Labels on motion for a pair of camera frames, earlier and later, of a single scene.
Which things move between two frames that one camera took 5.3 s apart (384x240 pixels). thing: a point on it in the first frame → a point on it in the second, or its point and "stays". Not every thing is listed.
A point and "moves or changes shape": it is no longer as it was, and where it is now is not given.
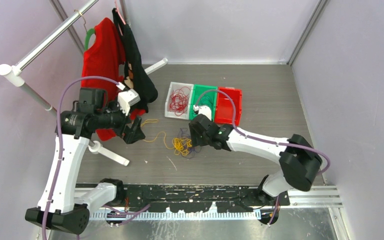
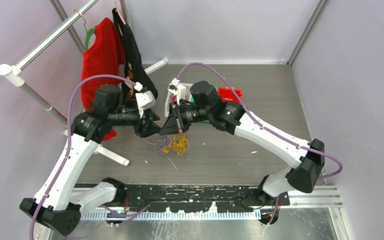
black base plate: [200, 198] stays
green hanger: [90, 32] stays
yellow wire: [181, 145] moves or changes shape
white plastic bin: [177, 104] stays
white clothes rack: [14, 73] stays
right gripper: [196, 139] → [172, 125]
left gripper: [130, 135] → [148, 128]
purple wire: [190, 150] → [163, 140]
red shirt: [106, 58] stays
